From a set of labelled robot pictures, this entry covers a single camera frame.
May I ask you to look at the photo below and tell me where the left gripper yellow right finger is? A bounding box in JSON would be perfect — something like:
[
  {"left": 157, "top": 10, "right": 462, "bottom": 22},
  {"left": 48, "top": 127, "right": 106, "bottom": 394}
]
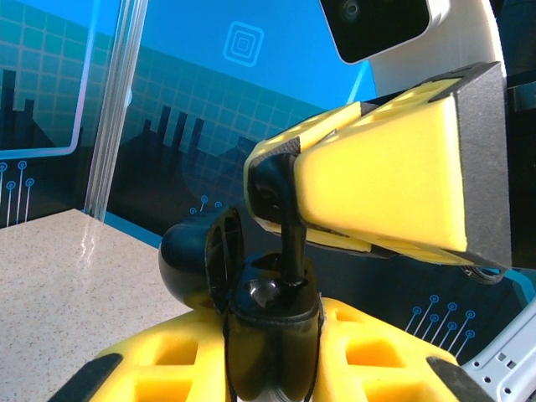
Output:
[{"left": 312, "top": 296, "right": 497, "bottom": 402}]

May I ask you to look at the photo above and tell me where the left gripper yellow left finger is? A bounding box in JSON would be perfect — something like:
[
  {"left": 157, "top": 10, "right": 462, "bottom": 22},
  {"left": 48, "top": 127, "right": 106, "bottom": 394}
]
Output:
[{"left": 48, "top": 307, "right": 235, "bottom": 402}]

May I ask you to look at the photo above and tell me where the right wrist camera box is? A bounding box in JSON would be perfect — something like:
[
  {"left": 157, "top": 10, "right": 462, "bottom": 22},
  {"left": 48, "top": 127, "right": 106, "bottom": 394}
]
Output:
[{"left": 318, "top": 0, "right": 508, "bottom": 101}]

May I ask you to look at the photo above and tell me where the black round charging case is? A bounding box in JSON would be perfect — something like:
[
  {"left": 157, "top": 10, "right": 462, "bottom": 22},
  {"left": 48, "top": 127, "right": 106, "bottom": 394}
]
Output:
[{"left": 157, "top": 204, "right": 324, "bottom": 402}]

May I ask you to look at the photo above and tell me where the aluminium frame post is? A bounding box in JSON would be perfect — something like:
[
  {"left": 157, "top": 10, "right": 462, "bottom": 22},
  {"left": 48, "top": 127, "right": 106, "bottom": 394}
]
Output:
[{"left": 82, "top": 0, "right": 150, "bottom": 223}]

